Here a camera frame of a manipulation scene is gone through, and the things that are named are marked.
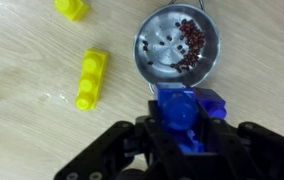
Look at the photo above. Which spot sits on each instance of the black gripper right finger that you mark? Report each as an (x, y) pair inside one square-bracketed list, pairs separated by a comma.
[(255, 150)]

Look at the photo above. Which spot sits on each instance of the small blue lego brick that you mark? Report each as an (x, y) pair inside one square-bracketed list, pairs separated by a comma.
[(178, 110)]

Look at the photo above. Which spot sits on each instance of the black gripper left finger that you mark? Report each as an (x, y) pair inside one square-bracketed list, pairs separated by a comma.
[(115, 150)]

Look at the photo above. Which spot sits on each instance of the yellow three-stud lego brick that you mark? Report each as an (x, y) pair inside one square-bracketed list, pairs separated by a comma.
[(90, 80)]

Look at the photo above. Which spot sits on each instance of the small yellow lego brick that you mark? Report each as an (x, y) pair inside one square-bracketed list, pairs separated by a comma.
[(72, 8)]

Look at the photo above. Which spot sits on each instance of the dark red beans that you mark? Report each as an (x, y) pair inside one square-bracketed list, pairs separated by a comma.
[(192, 36)]

